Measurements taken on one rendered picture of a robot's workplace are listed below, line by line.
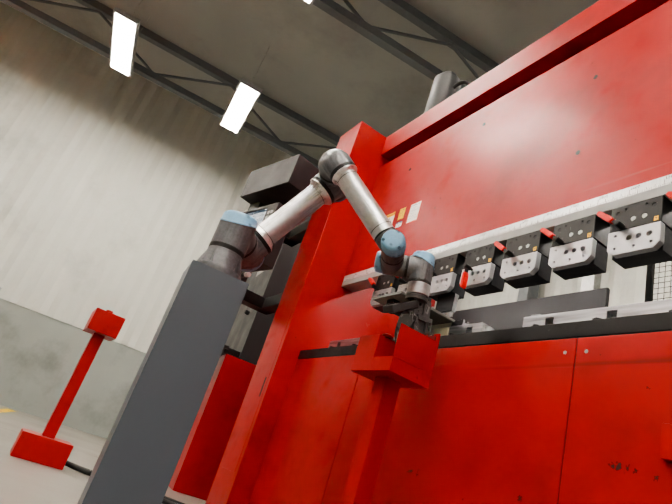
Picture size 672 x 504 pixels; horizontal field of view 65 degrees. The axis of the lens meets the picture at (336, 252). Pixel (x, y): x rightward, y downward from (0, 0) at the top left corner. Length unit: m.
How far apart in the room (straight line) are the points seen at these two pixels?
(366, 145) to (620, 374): 2.22
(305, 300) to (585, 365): 1.64
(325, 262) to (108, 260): 6.40
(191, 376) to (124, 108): 8.58
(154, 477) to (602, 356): 1.15
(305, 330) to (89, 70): 8.08
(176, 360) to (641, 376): 1.14
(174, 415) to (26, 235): 7.67
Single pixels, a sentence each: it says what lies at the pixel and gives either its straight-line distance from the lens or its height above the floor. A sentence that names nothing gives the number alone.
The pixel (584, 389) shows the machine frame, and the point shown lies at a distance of 1.44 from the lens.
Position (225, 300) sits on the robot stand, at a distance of 1.59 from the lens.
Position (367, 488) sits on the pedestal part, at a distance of 1.66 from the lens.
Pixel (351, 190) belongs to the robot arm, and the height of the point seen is 1.17.
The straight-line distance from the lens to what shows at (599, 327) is 1.47.
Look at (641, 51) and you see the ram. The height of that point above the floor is 1.91.
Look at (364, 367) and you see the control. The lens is 1.69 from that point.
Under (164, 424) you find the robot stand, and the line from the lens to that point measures 1.54.
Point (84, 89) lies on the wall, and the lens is 10.04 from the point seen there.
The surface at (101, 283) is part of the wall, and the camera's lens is 8.86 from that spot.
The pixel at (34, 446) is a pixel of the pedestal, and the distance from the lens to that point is 3.14.
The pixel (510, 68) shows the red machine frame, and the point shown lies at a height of 2.22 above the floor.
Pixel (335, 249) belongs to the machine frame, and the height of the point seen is 1.46.
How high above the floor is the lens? 0.31
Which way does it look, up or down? 23 degrees up
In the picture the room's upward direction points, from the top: 19 degrees clockwise
